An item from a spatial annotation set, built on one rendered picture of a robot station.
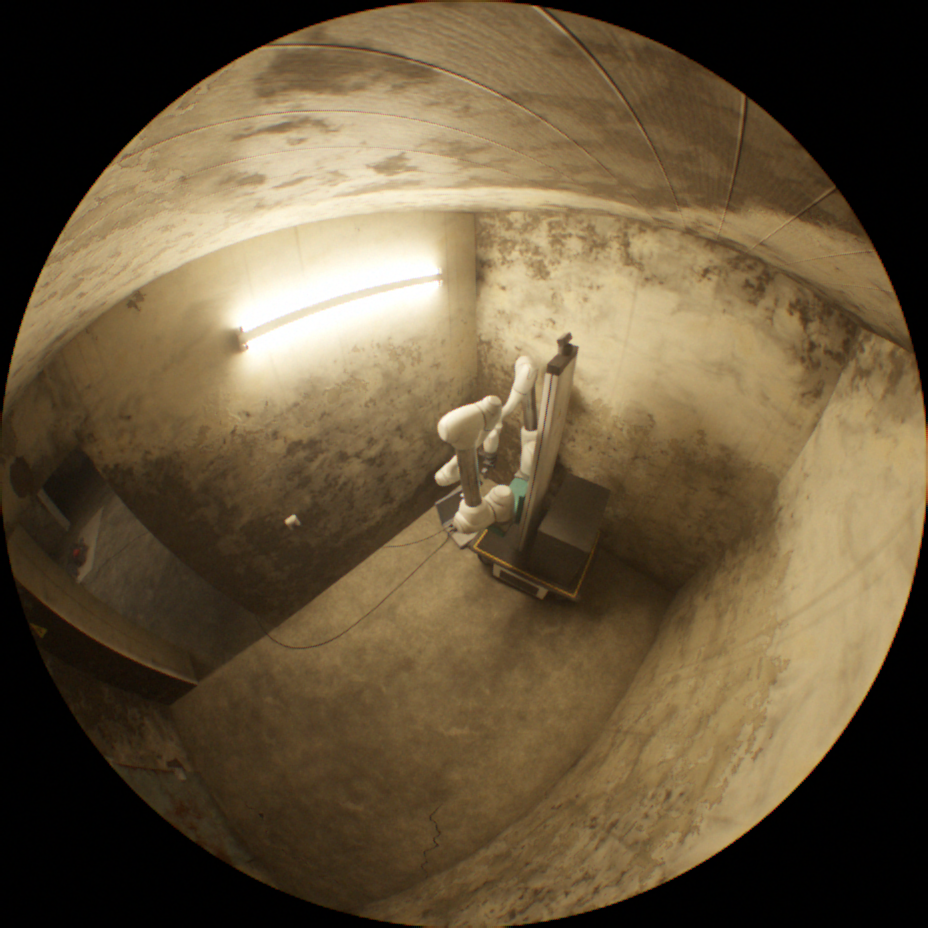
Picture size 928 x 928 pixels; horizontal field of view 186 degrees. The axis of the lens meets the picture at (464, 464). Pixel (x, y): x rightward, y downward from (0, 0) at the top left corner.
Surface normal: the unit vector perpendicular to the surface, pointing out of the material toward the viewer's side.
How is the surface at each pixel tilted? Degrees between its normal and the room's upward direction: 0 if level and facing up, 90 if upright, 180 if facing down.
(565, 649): 0
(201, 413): 90
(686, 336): 90
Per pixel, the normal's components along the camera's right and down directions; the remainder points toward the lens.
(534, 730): -0.03, -0.73
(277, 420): 0.73, 0.46
